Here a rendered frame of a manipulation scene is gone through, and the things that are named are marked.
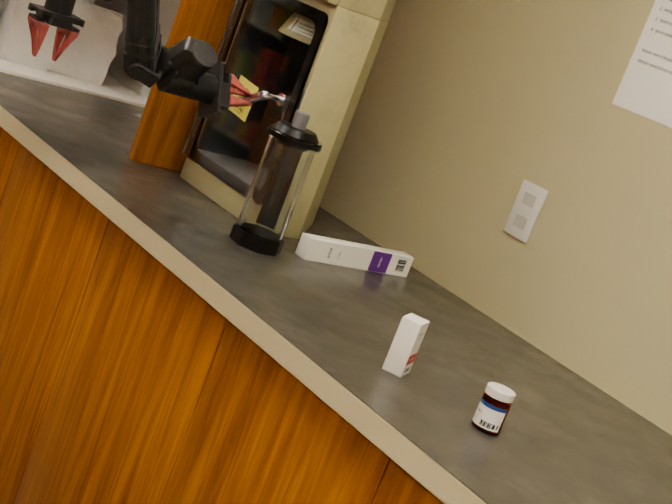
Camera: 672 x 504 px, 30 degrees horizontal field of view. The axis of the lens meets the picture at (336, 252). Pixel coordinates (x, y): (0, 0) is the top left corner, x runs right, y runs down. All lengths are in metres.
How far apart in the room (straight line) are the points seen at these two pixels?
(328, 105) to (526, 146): 0.42
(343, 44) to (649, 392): 0.87
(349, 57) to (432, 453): 1.03
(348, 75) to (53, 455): 0.94
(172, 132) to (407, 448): 1.26
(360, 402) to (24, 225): 1.17
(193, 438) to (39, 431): 0.53
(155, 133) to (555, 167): 0.86
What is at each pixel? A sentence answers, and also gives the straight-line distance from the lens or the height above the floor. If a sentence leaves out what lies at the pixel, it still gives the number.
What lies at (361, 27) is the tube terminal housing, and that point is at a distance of 2.48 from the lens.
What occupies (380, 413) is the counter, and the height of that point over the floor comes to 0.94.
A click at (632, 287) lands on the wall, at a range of 2.38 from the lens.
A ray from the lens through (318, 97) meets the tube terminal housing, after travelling 2.47.
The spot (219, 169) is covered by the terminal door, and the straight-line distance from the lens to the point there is 2.61.
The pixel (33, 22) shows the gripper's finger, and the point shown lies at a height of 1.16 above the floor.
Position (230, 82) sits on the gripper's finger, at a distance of 2.44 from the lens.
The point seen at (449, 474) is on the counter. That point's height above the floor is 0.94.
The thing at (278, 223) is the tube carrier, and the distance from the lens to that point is 2.34.
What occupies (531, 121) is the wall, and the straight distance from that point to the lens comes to 2.60.
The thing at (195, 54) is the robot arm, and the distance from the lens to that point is 2.32.
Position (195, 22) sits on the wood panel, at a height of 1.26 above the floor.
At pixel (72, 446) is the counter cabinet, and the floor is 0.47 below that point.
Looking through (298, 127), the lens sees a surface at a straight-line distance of 2.33.
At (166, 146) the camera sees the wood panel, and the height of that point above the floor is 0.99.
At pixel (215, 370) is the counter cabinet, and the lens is 2.09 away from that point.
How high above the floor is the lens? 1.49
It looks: 12 degrees down
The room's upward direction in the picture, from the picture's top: 21 degrees clockwise
